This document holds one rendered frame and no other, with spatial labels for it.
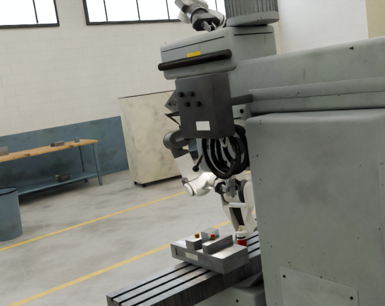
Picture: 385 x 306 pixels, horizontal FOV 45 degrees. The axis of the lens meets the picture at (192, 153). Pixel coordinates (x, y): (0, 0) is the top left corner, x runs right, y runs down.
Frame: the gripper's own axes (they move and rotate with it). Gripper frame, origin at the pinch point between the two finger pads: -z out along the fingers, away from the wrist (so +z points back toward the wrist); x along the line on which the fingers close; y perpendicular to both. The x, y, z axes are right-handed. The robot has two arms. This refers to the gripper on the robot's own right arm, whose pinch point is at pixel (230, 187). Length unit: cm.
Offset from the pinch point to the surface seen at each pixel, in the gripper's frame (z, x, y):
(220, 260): -20.7, -15.5, 23.2
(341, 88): -68, 15, -41
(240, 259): -18.1, -6.1, 26.0
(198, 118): -42, -23, -37
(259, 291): -27.4, -2.9, 37.2
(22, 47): 763, -113, -150
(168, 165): 612, 102, 97
